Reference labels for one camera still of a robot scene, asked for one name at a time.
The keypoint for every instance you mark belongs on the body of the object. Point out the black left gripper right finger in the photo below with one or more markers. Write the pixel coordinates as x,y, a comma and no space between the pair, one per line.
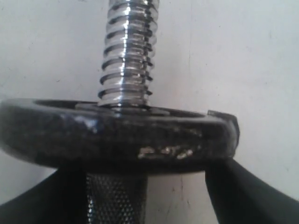
239,197

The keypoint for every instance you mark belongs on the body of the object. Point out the black weight plate end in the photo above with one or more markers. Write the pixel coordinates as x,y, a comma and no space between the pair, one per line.
61,133

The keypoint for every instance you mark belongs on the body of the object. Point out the chrome threaded dumbbell bar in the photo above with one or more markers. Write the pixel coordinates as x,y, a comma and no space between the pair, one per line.
127,62

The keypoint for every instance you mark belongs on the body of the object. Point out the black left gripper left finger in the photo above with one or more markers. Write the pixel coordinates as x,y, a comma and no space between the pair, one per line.
59,199

